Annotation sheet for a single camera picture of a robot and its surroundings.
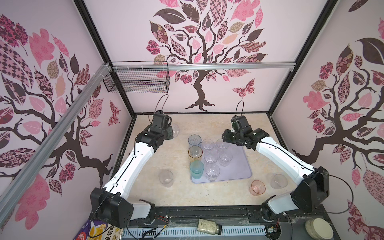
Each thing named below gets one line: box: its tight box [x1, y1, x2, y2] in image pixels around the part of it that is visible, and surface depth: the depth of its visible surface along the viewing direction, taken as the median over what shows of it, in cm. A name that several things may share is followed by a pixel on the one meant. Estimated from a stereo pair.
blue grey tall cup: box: [188, 134, 202, 147], surface depth 91 cm
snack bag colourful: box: [73, 220, 124, 240], surface depth 69 cm
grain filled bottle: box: [196, 218, 222, 236], surface depth 68 cm
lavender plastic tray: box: [190, 144, 252, 184], surface depth 91 cm
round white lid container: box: [305, 218, 334, 240], surface depth 67 cm
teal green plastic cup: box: [190, 160, 205, 180], surface depth 89 cm
